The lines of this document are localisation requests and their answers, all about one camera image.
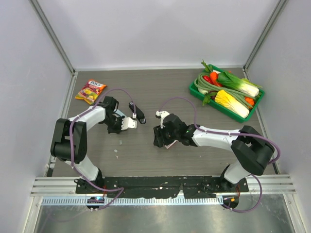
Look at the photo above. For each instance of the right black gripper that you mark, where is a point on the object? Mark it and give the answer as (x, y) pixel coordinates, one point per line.
(159, 132)

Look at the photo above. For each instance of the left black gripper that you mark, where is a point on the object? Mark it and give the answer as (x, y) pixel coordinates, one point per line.
(117, 130)

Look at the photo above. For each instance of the red staple box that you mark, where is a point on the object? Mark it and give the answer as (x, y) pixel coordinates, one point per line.
(170, 145)

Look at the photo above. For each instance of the black large stapler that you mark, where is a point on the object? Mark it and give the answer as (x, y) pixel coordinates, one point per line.
(139, 114)

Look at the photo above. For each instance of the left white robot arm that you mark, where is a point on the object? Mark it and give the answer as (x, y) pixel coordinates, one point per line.
(69, 141)

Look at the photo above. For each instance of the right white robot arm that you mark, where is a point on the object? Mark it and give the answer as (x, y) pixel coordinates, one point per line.
(253, 152)

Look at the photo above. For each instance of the orange candy bag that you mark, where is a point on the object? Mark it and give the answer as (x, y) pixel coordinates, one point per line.
(90, 92)

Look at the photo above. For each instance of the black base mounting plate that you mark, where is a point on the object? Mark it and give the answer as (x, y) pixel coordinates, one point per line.
(165, 187)

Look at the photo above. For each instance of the green long beans toy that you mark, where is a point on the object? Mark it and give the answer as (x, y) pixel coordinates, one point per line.
(200, 83)

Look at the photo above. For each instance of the yellow napa cabbage toy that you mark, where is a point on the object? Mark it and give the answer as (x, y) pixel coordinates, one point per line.
(229, 102)

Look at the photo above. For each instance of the red chili pepper toy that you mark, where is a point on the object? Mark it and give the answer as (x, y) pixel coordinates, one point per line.
(208, 79)

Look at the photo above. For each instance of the green plastic tray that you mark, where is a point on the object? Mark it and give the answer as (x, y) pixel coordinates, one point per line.
(207, 97)

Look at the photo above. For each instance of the green bok choy toy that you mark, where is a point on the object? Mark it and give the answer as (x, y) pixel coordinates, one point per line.
(232, 81)

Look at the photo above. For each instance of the small orange carrot toy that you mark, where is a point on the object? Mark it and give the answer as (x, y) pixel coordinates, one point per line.
(250, 101)

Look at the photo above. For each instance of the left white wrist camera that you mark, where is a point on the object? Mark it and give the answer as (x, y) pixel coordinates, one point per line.
(128, 123)

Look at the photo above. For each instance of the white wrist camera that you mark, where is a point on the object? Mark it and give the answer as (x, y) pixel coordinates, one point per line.
(128, 123)
(161, 115)

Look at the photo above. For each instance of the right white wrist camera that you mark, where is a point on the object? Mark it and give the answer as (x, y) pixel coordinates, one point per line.
(161, 115)

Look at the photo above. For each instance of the white slotted cable duct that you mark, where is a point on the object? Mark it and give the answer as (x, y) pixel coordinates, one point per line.
(98, 201)

